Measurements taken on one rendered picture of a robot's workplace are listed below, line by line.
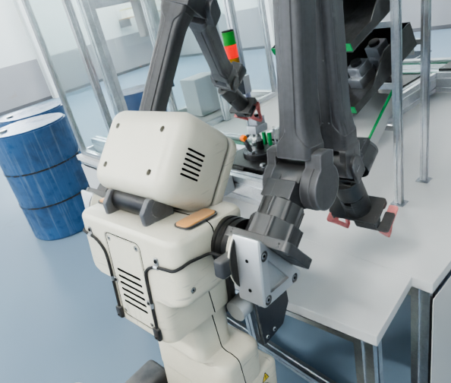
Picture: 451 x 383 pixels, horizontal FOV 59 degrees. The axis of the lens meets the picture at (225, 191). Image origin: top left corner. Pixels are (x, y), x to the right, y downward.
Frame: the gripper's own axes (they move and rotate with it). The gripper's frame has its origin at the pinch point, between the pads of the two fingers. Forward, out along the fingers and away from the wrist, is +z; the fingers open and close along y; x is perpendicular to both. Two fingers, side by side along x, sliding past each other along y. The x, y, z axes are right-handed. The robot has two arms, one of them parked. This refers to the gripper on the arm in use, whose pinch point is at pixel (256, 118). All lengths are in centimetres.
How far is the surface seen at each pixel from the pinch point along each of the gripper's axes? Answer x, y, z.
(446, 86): -79, -23, 88
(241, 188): 26.3, -4.9, 4.0
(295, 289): 52, -49, -7
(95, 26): -28, 105, -35
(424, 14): -31, -53, -9
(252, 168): 18.3, -6.3, 3.5
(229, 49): -22.2, 16.9, -13.5
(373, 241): 30, -56, 9
